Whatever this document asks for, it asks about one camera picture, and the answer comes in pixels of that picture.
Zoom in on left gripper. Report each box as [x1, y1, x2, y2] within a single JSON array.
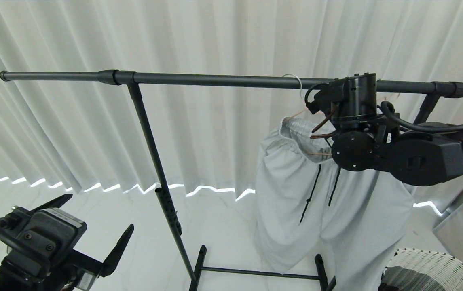
[[0, 194, 135, 291]]

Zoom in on black clothes rack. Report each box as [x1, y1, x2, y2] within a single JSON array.
[[0, 69, 463, 291]]

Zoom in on white laundry basket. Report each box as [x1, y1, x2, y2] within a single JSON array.
[[378, 247, 463, 291]]

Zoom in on white curtain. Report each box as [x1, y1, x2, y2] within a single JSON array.
[[0, 0, 463, 215]]

